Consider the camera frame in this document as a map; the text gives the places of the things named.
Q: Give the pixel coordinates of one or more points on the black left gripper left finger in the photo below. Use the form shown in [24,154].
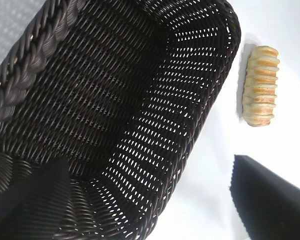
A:
[35,205]

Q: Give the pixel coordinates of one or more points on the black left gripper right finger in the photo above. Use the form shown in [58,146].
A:
[277,207]

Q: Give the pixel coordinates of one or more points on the dark brown wicker basket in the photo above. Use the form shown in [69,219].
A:
[90,100]

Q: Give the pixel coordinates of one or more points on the long striped bread roll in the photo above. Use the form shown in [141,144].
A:
[261,87]

